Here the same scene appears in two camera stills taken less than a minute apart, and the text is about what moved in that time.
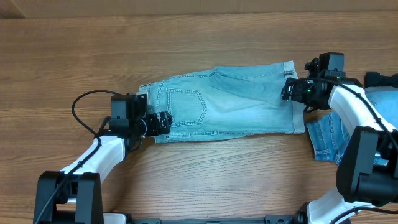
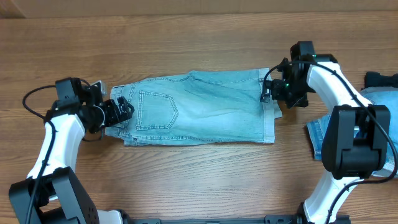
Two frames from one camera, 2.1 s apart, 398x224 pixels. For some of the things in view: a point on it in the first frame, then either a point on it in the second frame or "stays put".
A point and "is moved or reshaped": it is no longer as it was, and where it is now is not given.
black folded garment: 373,79 stays put
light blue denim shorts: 227,101 is moved or reshaped
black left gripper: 154,129 to 111,106
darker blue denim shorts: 329,136 stays put
